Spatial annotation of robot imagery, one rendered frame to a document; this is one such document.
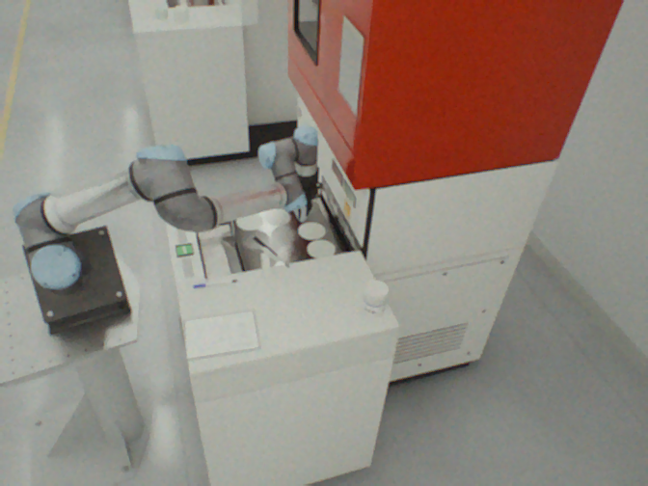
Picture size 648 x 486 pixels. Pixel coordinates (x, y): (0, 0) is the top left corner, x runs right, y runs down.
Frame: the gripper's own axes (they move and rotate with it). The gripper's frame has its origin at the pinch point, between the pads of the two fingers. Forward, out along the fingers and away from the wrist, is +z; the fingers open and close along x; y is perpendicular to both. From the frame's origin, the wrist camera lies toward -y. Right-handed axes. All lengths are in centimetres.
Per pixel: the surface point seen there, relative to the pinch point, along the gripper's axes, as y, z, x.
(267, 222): -0.9, 9.3, 15.5
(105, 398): -72, 62, 32
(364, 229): 4.9, -6.4, -23.9
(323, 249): 1.9, 9.3, -9.7
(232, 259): -18.4, 17.3, 16.6
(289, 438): -43, 51, -34
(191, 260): -37.0, 3.6, 15.3
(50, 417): -85, 98, 67
